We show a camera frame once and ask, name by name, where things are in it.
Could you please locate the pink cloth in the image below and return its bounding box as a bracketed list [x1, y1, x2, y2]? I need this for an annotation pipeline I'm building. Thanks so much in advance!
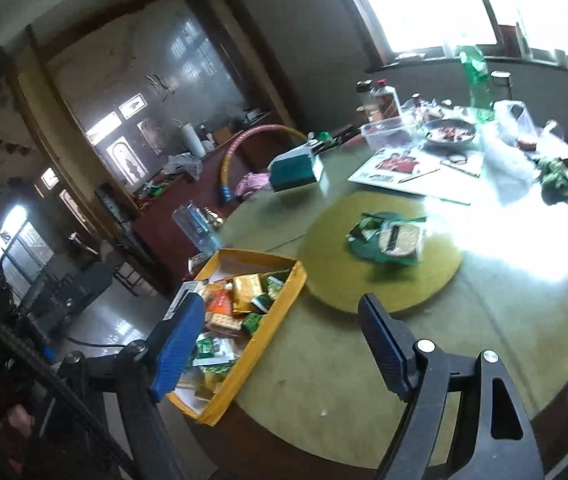
[234, 172, 271, 198]

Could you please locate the red printed poster sheet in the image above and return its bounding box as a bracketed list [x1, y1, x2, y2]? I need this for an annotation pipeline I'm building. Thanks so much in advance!
[348, 149, 485, 196]

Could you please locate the dark red sideboard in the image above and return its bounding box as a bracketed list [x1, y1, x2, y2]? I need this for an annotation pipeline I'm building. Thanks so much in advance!
[131, 125, 285, 291]

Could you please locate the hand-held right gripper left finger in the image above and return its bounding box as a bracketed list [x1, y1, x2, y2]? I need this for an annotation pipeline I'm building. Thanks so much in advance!
[39, 284, 207, 480]

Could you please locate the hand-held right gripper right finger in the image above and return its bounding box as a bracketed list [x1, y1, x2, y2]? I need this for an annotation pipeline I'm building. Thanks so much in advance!
[358, 295, 545, 480]

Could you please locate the yellow cardboard box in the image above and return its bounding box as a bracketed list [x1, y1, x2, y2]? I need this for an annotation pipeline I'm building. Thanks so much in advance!
[166, 248, 307, 427]

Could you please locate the teal white box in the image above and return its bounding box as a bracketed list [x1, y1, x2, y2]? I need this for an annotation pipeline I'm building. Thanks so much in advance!
[269, 142, 326, 193]

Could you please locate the metal bowl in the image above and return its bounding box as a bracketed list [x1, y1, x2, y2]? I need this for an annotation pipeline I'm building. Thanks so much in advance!
[421, 117, 479, 147]

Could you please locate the clear plastic jug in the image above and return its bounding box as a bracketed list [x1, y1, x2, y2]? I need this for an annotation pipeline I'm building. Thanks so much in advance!
[171, 201, 221, 256]

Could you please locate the green cracker packet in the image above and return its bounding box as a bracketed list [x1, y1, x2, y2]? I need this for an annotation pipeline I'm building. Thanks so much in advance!
[376, 217, 427, 266]

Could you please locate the white plastic bag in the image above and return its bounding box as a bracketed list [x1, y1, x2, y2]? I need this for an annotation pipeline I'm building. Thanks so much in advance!
[494, 100, 540, 146]

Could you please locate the flat green packet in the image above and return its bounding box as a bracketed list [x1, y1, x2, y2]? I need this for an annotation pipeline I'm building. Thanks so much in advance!
[348, 212, 385, 261]

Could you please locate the pile of assorted packets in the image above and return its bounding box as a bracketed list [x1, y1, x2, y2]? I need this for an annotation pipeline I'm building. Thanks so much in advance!
[176, 269, 292, 403]

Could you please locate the green plastic bottle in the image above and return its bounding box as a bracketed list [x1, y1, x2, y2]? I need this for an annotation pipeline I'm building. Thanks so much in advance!
[459, 46, 495, 123]

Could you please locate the black braided cable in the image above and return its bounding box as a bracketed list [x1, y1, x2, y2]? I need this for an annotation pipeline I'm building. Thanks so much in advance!
[0, 295, 140, 480]

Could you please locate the pink yellow hula hoop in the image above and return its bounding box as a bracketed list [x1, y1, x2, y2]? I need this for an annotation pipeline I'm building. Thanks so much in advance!
[218, 124, 310, 206]

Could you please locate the thin stick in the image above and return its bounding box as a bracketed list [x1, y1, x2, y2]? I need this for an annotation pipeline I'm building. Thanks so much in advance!
[398, 167, 441, 183]

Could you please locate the round yellow-green turntable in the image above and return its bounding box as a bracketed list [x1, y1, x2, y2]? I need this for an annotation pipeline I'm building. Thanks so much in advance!
[296, 191, 465, 315]

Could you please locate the grey plastic bag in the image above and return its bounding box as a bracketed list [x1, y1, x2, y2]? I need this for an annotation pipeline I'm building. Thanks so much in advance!
[164, 152, 204, 181]

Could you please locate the clear bottle red cap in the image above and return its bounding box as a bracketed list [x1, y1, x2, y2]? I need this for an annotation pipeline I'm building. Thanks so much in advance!
[371, 79, 400, 121]

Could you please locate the white paper roll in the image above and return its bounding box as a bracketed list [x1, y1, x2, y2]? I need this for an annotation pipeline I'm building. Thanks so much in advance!
[180, 122, 207, 158]

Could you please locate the glass jar metal lid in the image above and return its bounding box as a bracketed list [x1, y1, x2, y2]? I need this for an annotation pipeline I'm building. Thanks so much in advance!
[490, 71, 514, 103]

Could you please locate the clear plastic container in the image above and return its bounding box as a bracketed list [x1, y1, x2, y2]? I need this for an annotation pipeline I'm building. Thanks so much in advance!
[361, 116, 417, 152]

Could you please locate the glass jar dark lid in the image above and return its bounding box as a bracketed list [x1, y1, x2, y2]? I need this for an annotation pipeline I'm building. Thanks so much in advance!
[356, 81, 377, 121]

